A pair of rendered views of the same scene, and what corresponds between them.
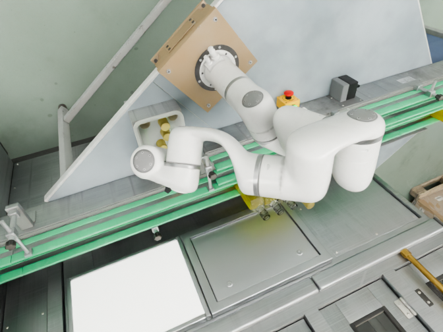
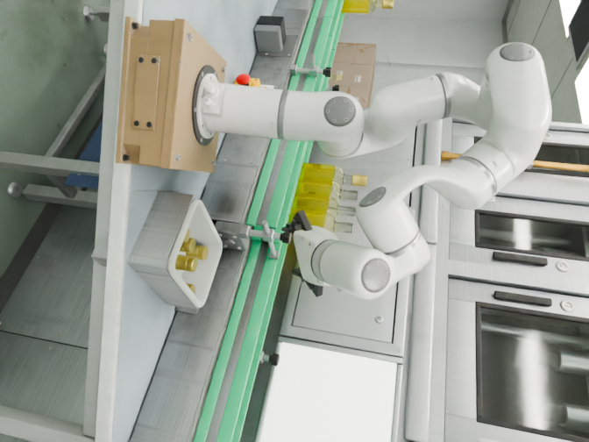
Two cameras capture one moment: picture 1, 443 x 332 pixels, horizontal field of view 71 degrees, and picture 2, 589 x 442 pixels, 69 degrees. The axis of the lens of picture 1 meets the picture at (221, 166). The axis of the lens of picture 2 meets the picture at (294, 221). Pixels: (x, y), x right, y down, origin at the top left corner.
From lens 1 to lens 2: 0.61 m
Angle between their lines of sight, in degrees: 35
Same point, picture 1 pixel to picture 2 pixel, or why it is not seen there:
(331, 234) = not seen: hidden behind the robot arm
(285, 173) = (513, 156)
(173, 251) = (296, 355)
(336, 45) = not seen: outside the picture
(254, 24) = (181, 13)
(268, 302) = (422, 295)
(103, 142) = (124, 334)
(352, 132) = (542, 74)
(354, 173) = not seen: hidden behind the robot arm
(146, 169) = (385, 281)
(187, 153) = (411, 222)
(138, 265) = (285, 408)
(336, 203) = (351, 160)
